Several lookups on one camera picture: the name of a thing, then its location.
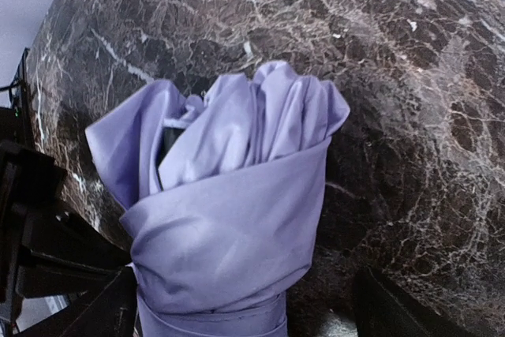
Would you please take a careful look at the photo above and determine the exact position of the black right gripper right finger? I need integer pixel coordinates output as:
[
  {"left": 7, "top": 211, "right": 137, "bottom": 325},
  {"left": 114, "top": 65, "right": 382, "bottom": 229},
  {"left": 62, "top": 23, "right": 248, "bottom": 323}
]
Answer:
[{"left": 353, "top": 268, "right": 472, "bottom": 337}]

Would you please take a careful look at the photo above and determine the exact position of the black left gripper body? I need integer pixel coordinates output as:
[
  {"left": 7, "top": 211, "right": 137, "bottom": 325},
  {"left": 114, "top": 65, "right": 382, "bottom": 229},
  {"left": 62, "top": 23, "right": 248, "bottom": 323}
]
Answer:
[{"left": 1, "top": 107, "right": 126, "bottom": 331}]

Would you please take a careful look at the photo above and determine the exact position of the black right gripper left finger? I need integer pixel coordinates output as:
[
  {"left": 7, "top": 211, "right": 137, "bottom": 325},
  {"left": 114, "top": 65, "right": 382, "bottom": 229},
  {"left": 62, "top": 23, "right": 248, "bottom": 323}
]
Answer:
[{"left": 23, "top": 268, "right": 137, "bottom": 337}]

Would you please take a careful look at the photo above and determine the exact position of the lavender folding umbrella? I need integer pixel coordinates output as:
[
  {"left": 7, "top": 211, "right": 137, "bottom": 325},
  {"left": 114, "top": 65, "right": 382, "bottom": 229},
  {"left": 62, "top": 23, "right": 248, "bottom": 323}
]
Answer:
[{"left": 85, "top": 61, "right": 350, "bottom": 336}]

